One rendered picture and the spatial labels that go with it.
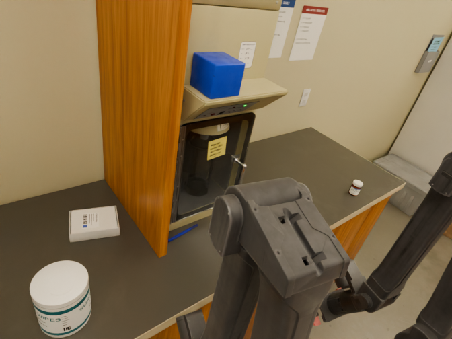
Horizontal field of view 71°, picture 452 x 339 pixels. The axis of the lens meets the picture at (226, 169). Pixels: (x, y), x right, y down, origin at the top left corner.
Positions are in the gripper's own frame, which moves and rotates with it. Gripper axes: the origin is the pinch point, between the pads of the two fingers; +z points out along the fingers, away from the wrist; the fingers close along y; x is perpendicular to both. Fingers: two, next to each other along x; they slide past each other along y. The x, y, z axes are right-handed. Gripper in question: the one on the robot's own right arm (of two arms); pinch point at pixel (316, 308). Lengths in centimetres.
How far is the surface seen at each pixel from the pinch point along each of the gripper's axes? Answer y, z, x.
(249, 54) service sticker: 9, -29, -73
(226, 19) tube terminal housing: 20, -39, -75
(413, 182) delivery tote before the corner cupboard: -234, 105, -59
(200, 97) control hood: 30, -28, -58
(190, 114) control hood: 31, -21, -57
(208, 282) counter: 25.5, 15.2, -17.4
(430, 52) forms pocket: -229, 27, -148
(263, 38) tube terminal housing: 5, -33, -76
